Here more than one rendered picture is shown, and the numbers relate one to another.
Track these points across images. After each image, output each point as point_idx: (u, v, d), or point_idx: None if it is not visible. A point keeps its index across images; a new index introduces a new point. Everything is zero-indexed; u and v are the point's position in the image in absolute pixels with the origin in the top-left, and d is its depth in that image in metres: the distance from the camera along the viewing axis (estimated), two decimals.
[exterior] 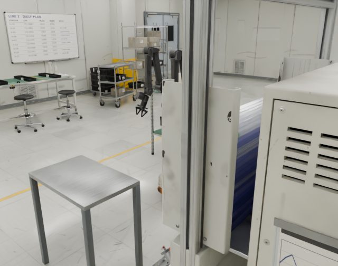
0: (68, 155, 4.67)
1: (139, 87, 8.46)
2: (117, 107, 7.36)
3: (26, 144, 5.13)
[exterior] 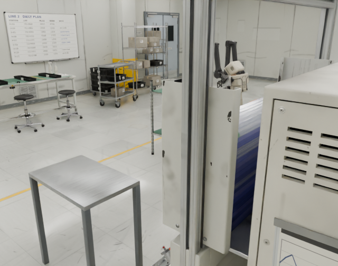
0: (68, 155, 4.67)
1: (139, 87, 8.46)
2: (117, 107, 7.36)
3: (26, 144, 5.13)
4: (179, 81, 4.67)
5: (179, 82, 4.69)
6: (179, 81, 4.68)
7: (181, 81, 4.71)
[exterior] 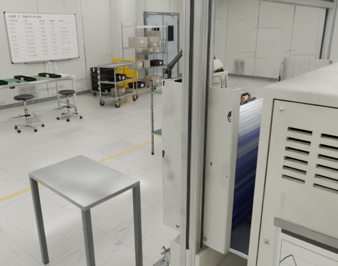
0: (68, 155, 4.67)
1: (139, 87, 8.46)
2: (117, 107, 7.36)
3: (26, 144, 5.13)
4: (179, 81, 4.67)
5: (179, 82, 4.69)
6: (179, 81, 4.68)
7: (181, 81, 4.71)
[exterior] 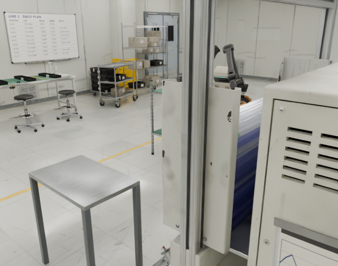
0: (68, 155, 4.67)
1: (139, 87, 8.46)
2: (117, 107, 7.36)
3: (26, 144, 5.13)
4: None
5: None
6: None
7: None
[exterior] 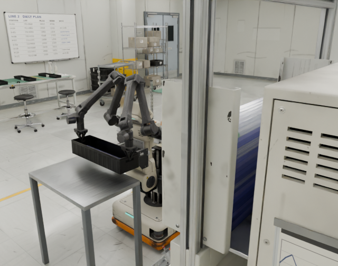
0: (68, 155, 4.67)
1: None
2: (117, 107, 7.36)
3: (26, 144, 5.13)
4: (90, 150, 2.31)
5: (89, 151, 2.32)
6: (89, 150, 2.32)
7: (86, 149, 2.34)
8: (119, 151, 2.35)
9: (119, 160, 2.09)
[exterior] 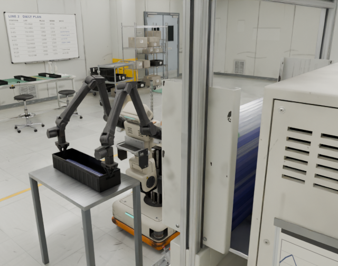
0: None
1: (139, 87, 8.46)
2: None
3: (26, 144, 5.13)
4: (70, 166, 2.21)
5: (69, 167, 2.23)
6: (69, 165, 2.22)
7: (66, 164, 2.25)
8: (101, 166, 2.25)
9: (99, 178, 1.99)
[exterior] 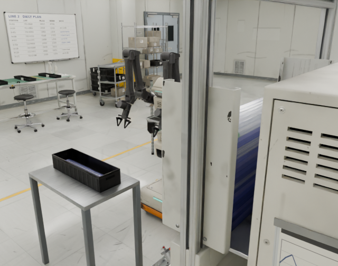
0: None
1: None
2: (117, 107, 7.36)
3: (26, 144, 5.13)
4: (70, 166, 2.21)
5: (69, 167, 2.23)
6: (69, 166, 2.22)
7: (66, 164, 2.25)
8: (101, 166, 2.24)
9: (99, 178, 1.99)
